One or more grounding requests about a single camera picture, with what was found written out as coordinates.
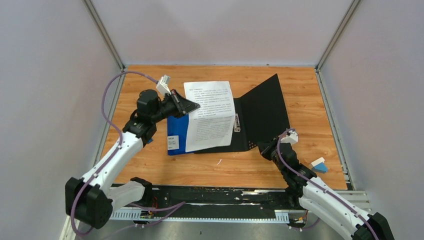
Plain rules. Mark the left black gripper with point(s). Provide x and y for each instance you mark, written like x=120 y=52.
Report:
x=182 y=105

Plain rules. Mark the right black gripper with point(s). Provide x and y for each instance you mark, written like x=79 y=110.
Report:
x=264 y=148

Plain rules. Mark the blue file folder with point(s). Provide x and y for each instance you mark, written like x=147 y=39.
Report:
x=177 y=129

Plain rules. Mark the printed paper sheet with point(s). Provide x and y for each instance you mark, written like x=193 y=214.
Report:
x=211 y=125

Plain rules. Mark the beige card sheet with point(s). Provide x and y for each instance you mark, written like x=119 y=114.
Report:
x=261 y=115

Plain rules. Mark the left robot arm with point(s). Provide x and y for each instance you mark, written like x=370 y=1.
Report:
x=140 y=128

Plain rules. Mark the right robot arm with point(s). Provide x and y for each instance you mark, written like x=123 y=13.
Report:
x=310 y=192

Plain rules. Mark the white and blue block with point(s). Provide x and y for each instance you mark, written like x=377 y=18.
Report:
x=319 y=165

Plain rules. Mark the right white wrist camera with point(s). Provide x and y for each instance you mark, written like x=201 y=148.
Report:
x=291 y=138

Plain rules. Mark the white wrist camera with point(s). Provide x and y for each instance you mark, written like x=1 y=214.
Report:
x=291 y=138
x=162 y=85

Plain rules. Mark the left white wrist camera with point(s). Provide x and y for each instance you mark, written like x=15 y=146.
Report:
x=162 y=85

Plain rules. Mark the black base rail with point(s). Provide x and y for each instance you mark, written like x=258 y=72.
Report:
x=215 y=198

